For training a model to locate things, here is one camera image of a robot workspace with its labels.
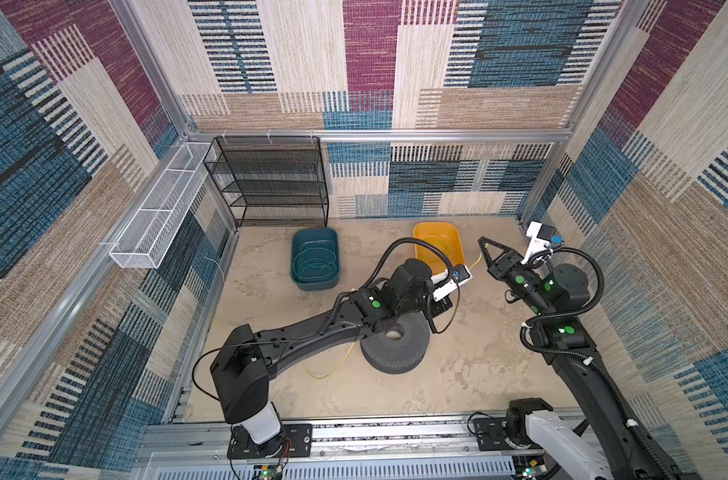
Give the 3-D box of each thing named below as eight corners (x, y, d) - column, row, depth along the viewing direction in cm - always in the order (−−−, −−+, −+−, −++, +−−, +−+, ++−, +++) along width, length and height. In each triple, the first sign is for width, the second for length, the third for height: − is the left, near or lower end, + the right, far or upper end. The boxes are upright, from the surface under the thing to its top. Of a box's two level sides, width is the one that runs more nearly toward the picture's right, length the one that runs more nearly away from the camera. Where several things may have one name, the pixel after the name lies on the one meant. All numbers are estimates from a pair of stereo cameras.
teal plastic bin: (287, 290, 102) (282, 279, 97) (297, 239, 117) (293, 227, 112) (339, 290, 102) (337, 279, 97) (342, 238, 117) (341, 227, 112)
